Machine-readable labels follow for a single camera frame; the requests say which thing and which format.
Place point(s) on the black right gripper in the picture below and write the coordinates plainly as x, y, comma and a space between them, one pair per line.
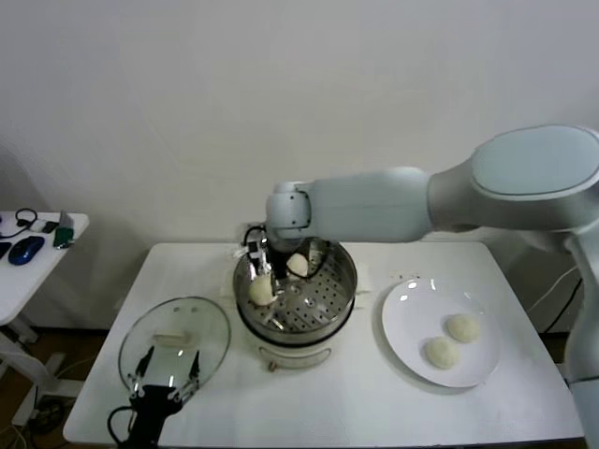
279, 257

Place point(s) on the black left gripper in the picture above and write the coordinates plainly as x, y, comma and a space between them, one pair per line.
152, 411

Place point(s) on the white steamed baozi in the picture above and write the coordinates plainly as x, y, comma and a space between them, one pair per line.
463, 327
299, 265
441, 353
260, 292

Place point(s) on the round glass pot lid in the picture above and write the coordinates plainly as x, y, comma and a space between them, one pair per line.
206, 327

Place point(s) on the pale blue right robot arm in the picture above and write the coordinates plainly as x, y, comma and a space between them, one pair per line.
374, 206

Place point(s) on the white electric cooker base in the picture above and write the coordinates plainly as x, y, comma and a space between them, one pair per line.
290, 355

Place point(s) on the white round plate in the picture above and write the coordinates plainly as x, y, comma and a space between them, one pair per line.
412, 318

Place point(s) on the white side table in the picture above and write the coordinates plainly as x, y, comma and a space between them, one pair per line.
28, 290

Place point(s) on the green and grey tool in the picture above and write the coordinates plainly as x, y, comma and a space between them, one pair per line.
63, 238

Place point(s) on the blue computer mouse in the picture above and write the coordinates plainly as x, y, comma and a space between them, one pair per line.
25, 251

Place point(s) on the small black device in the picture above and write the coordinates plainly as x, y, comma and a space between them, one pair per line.
4, 251

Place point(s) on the black headset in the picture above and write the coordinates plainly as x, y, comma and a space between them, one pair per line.
21, 216

